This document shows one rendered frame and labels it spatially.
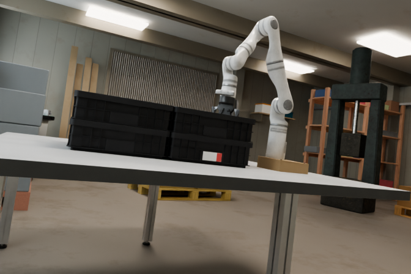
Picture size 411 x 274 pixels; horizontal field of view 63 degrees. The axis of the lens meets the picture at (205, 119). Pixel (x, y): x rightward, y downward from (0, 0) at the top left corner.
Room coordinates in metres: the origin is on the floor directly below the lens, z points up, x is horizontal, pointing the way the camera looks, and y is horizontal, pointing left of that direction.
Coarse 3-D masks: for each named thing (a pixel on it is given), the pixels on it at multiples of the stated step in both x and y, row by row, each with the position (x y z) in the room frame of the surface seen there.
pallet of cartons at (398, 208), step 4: (400, 188) 5.73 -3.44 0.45; (404, 188) 5.67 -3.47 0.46; (408, 188) 5.62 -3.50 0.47; (400, 204) 5.71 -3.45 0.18; (404, 204) 5.65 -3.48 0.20; (408, 204) 5.60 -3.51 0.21; (396, 208) 5.73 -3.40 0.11; (400, 208) 5.68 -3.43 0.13; (404, 208) 5.62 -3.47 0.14; (408, 208) 5.58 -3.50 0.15; (396, 212) 5.73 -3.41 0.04; (400, 212) 5.68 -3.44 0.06; (408, 212) 5.94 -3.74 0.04; (404, 216) 5.62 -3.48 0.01; (408, 216) 5.59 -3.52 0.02
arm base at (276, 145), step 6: (270, 126) 1.77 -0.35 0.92; (276, 126) 1.74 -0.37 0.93; (270, 132) 1.76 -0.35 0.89; (276, 132) 1.74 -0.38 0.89; (282, 132) 1.74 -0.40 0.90; (270, 138) 1.76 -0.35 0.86; (276, 138) 1.74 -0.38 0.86; (282, 138) 1.74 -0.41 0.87; (270, 144) 1.75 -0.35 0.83; (276, 144) 1.74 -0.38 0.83; (282, 144) 1.74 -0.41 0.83; (270, 150) 1.75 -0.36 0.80; (276, 150) 1.74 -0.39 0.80; (282, 150) 1.75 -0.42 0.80; (270, 156) 1.75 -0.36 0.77; (276, 156) 1.74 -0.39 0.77; (282, 156) 1.76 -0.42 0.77
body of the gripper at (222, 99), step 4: (220, 96) 1.58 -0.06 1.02; (224, 96) 1.56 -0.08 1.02; (220, 100) 1.58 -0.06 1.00; (224, 100) 1.56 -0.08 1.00; (228, 100) 1.56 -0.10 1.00; (232, 100) 1.57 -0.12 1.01; (220, 104) 1.59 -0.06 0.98; (224, 104) 1.59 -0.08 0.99; (228, 104) 1.58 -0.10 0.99; (232, 104) 1.58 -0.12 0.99; (220, 108) 1.59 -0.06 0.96; (224, 108) 1.59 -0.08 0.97; (232, 108) 1.58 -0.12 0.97; (224, 112) 1.59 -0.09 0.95; (232, 112) 1.59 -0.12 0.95
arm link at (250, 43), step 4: (260, 20) 1.71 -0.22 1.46; (256, 24) 1.72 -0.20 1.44; (256, 28) 1.71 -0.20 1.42; (252, 32) 1.70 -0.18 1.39; (256, 32) 1.71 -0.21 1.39; (260, 32) 1.71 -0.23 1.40; (248, 36) 1.67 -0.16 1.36; (252, 36) 1.67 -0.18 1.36; (256, 36) 1.70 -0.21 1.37; (260, 36) 1.72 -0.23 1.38; (264, 36) 1.73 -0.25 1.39; (248, 40) 1.63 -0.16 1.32; (252, 40) 1.63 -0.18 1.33; (256, 40) 1.68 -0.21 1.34; (244, 44) 1.61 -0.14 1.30; (248, 44) 1.61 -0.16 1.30; (252, 44) 1.62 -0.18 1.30; (248, 48) 1.61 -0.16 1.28; (252, 48) 1.62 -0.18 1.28; (252, 52) 1.64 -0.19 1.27
